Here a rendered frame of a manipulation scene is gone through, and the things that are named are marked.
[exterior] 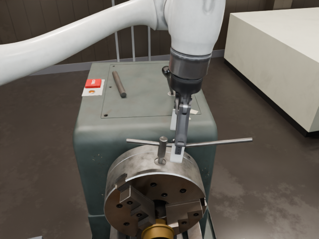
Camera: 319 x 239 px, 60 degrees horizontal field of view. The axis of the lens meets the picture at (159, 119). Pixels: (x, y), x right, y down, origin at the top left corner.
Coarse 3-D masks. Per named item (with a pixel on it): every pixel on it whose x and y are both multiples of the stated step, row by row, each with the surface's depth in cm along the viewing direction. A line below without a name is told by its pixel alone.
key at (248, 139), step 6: (240, 138) 73; (246, 138) 73; (252, 138) 73; (144, 144) 75; (150, 144) 75; (156, 144) 75; (168, 144) 75; (192, 144) 75; (198, 144) 74; (204, 144) 74; (210, 144) 74; (216, 144) 74; (222, 144) 74
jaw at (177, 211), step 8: (192, 200) 82; (200, 200) 83; (168, 208) 82; (176, 208) 81; (184, 208) 81; (192, 208) 80; (200, 208) 80; (168, 216) 79; (176, 216) 79; (184, 216) 78; (192, 216) 81; (200, 216) 81; (168, 224) 77; (176, 224) 77; (184, 224) 80; (176, 232) 78
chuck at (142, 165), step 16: (128, 160) 82; (144, 160) 80; (112, 176) 83; (128, 176) 77; (144, 176) 76; (160, 176) 76; (176, 176) 76; (192, 176) 80; (112, 192) 78; (144, 192) 79; (160, 192) 80; (176, 192) 80; (192, 192) 81; (112, 208) 82; (160, 208) 90; (112, 224) 87; (128, 224) 87; (192, 224) 90
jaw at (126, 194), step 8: (120, 184) 78; (128, 184) 77; (128, 192) 75; (136, 192) 77; (120, 200) 75; (128, 200) 75; (136, 200) 75; (144, 200) 78; (152, 200) 82; (128, 208) 77; (136, 208) 76; (144, 208) 76; (152, 208) 79; (136, 216) 76; (144, 216) 76; (152, 216) 77; (144, 224) 75; (152, 224) 75
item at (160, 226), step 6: (156, 222) 77; (162, 222) 77; (150, 228) 75; (156, 228) 74; (162, 228) 74; (168, 228) 75; (144, 234) 75; (150, 234) 73; (156, 234) 73; (162, 234) 73; (168, 234) 74; (174, 234) 77
